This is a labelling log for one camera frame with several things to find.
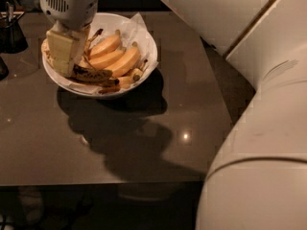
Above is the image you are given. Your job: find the orange plastic banana top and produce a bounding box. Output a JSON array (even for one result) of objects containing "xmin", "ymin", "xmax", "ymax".
[{"xmin": 89, "ymin": 30, "xmax": 121, "ymax": 58}]

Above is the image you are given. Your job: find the small banana bowl front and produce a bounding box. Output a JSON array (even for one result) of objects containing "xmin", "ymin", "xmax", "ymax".
[{"xmin": 99, "ymin": 68, "xmax": 143, "ymax": 94}]

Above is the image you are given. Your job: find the black mesh pen holder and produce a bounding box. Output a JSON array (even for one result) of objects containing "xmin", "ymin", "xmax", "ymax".
[{"xmin": 0, "ymin": 2, "xmax": 28, "ymax": 54}]

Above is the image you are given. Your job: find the spotted banana left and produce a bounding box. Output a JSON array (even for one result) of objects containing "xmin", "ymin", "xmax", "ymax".
[{"xmin": 83, "ymin": 29, "xmax": 104, "ymax": 55}]

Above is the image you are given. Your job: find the white paper bowl liner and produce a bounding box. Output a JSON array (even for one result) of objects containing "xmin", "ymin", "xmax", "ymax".
[{"xmin": 68, "ymin": 13, "xmax": 158, "ymax": 100}]

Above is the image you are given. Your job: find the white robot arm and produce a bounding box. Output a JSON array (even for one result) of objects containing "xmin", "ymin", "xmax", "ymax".
[{"xmin": 195, "ymin": 0, "xmax": 307, "ymax": 230}]

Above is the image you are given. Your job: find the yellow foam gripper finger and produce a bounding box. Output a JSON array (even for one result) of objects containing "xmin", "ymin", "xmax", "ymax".
[{"xmin": 46, "ymin": 24, "xmax": 90, "ymax": 77}]

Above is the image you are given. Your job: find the orange plastic banana right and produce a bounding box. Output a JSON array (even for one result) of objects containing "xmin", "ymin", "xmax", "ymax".
[{"xmin": 106, "ymin": 41, "xmax": 140, "ymax": 78}]

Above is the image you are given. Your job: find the white shoe under table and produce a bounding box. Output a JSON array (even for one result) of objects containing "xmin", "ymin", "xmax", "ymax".
[{"xmin": 18, "ymin": 186, "xmax": 44, "ymax": 224}]

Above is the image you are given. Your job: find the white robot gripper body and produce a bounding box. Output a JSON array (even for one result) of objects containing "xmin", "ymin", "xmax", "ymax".
[{"xmin": 40, "ymin": 0, "xmax": 98, "ymax": 31}]

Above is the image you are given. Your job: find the white ceramic bowl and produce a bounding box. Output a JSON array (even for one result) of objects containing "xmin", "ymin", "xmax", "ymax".
[{"xmin": 42, "ymin": 12, "xmax": 158, "ymax": 100}]

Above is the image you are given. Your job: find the spotted brown ripe banana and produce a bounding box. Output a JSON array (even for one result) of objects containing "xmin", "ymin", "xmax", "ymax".
[{"xmin": 71, "ymin": 65, "xmax": 112, "ymax": 82}]

